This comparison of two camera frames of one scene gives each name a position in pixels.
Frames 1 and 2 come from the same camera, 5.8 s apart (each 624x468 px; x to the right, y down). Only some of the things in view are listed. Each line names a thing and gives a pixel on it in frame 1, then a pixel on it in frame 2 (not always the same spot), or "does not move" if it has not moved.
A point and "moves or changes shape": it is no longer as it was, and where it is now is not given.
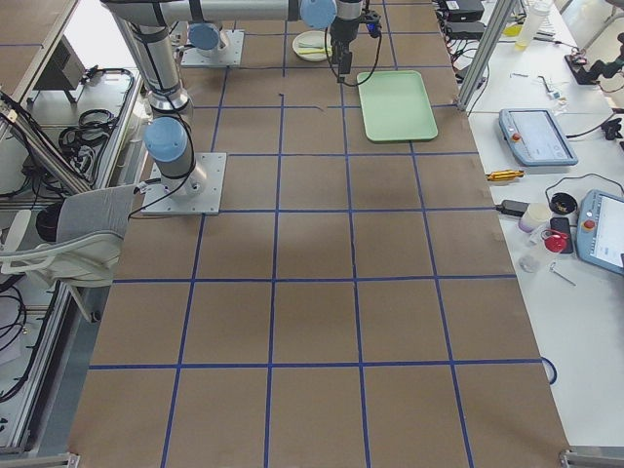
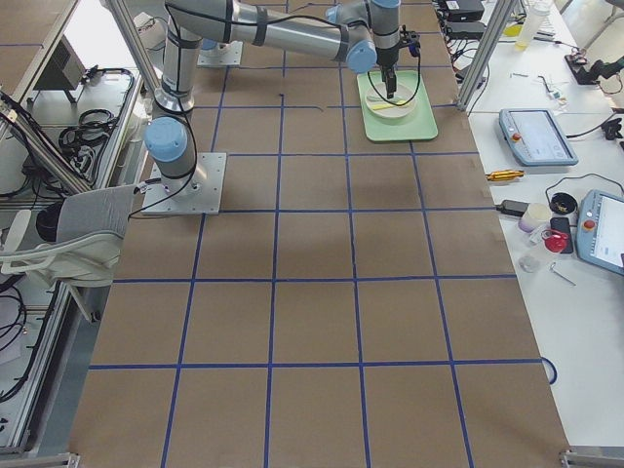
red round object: x=554 y=241 does not move
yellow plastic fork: x=312 y=50 moves or changes shape
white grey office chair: x=79 y=241 does not move
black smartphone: x=562 y=223 does not move
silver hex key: x=558 y=272 does not move
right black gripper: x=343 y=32 → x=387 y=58
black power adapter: x=514 y=208 does not move
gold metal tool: x=506 y=175 does not move
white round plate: x=313 y=45 moves or changes shape
